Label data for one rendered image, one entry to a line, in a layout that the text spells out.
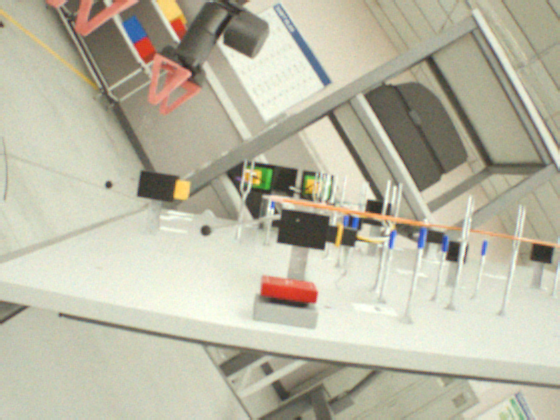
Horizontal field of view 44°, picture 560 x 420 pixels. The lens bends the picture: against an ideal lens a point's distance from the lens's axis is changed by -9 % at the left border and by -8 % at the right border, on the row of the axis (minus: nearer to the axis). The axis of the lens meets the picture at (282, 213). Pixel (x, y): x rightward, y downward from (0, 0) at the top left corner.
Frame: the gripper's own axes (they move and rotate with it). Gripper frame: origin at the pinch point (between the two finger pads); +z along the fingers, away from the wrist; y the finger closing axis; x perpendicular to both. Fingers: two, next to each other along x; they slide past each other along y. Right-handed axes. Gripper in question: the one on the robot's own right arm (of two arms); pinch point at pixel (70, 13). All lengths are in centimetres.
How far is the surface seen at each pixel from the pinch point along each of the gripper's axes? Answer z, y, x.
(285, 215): 6.9, 13.7, -29.8
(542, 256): -12, 60, -73
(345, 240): 6.0, 14.7, -37.1
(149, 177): 11.4, 44.8, -6.2
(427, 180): -23, 122, -52
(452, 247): -2, 42, -53
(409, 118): -35, 120, -40
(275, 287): 13.3, -6.6, -33.2
